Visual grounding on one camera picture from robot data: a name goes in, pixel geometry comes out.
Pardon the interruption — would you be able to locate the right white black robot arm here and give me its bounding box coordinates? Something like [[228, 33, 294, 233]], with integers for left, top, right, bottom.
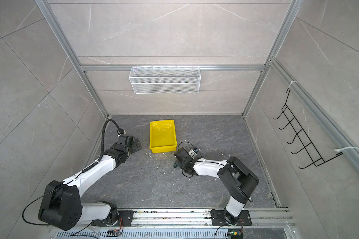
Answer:
[[174, 147, 259, 225]]

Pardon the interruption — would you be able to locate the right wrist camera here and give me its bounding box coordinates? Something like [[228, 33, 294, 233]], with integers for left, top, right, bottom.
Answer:
[[188, 148, 198, 158]]

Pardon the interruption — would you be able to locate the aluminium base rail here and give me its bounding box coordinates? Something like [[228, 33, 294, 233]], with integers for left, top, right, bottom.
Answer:
[[52, 208, 300, 239]]

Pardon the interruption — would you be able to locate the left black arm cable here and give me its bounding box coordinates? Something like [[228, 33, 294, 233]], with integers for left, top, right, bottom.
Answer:
[[98, 119, 125, 163]]

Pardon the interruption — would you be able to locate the black mounting plate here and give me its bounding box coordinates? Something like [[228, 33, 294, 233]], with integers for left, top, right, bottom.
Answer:
[[210, 209, 252, 227], [91, 210, 134, 227]]

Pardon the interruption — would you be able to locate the yellow plastic bin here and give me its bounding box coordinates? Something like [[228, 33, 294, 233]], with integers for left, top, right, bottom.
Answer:
[[149, 119, 178, 153]]

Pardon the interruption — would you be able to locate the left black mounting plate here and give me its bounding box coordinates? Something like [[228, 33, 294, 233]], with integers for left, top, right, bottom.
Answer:
[[91, 210, 134, 227]]

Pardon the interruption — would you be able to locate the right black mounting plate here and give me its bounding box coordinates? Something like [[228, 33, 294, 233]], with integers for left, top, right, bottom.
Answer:
[[210, 209, 252, 227]]

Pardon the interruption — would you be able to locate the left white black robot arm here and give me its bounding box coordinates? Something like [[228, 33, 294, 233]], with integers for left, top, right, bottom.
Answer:
[[38, 133, 142, 231]]

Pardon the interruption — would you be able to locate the white wire mesh basket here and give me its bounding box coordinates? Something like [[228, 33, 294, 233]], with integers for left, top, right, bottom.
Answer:
[[129, 66, 201, 94]]

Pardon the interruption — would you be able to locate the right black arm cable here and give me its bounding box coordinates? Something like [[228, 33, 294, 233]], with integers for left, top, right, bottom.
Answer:
[[177, 141, 198, 178]]

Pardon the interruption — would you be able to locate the black wire hook rack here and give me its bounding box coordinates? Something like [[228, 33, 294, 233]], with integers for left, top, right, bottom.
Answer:
[[273, 89, 343, 170]]

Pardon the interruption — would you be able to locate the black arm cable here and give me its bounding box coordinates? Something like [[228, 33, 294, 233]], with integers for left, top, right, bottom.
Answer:
[[177, 141, 198, 178], [98, 119, 125, 163]]

